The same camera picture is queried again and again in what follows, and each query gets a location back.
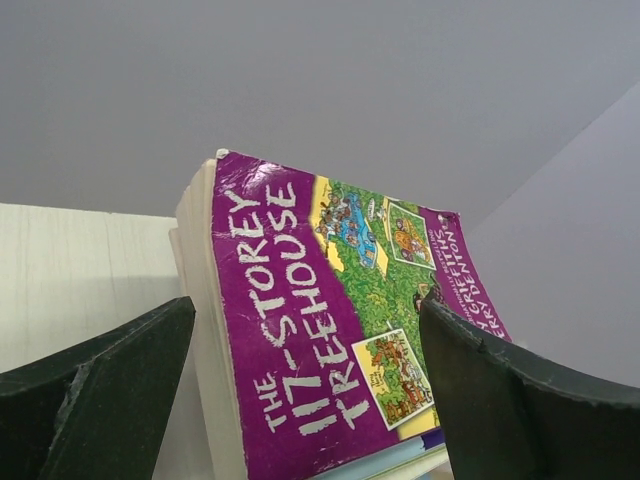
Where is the purple Treehouse paperback book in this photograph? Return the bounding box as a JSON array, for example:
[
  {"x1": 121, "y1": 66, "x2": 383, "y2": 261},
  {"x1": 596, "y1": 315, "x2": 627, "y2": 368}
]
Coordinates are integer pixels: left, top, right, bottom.
[{"x1": 170, "y1": 149, "x2": 508, "y2": 479}]

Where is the white two-tier shelf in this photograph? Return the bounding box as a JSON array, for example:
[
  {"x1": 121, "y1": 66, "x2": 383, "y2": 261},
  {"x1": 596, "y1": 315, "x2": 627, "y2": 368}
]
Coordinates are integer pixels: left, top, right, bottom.
[{"x1": 1, "y1": 204, "x2": 213, "y2": 479}]

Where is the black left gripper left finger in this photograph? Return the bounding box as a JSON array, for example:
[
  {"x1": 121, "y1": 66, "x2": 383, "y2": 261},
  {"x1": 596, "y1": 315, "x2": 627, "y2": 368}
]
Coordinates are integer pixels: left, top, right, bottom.
[{"x1": 1, "y1": 297, "x2": 195, "y2": 479}]

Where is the blue Treehouse paperback book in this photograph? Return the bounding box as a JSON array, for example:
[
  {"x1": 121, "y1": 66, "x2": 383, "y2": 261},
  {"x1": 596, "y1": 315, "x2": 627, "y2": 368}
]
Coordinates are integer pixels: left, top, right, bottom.
[{"x1": 314, "y1": 428, "x2": 449, "y2": 479}]

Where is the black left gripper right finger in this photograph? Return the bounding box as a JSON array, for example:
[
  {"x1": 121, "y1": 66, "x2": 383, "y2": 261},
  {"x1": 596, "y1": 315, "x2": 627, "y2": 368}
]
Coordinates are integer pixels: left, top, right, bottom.
[{"x1": 419, "y1": 299, "x2": 639, "y2": 479}]

